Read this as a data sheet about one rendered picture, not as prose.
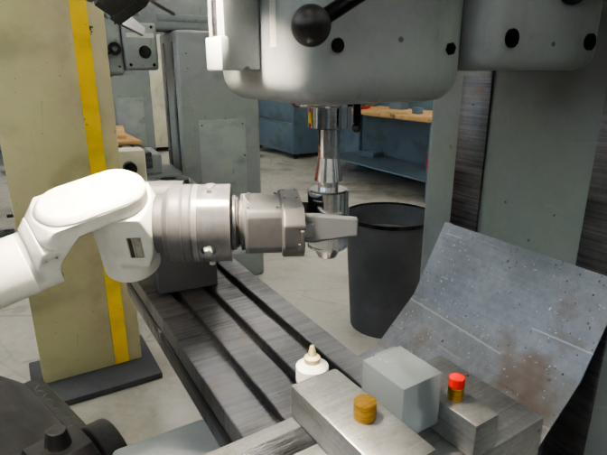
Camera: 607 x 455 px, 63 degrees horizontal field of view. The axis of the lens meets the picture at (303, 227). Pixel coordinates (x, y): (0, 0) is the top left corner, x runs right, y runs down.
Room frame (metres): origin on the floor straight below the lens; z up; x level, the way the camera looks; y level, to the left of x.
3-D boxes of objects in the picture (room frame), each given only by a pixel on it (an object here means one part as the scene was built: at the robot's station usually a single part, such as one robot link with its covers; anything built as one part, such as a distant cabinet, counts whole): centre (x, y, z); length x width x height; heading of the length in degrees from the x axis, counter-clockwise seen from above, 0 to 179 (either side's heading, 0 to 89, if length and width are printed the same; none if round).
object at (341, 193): (0.55, -0.03, 1.21); 0.05 x 0.05 x 0.01
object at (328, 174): (0.55, -0.03, 1.27); 0.03 x 0.03 x 0.11
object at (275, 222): (0.55, 0.06, 1.17); 0.13 x 0.12 x 0.10; 6
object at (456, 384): (0.43, -0.15, 1.04); 0.02 x 0.02 x 0.03
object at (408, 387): (0.43, -0.10, 1.03); 0.06 x 0.05 x 0.06; 33
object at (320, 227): (0.52, -0.03, 1.17); 0.06 x 0.02 x 0.03; 96
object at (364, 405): (0.40, -0.06, 1.03); 0.02 x 0.02 x 0.02
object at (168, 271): (1.03, 0.28, 1.01); 0.22 x 0.12 x 0.20; 24
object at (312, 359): (0.53, -0.01, 0.97); 0.04 x 0.04 x 0.11
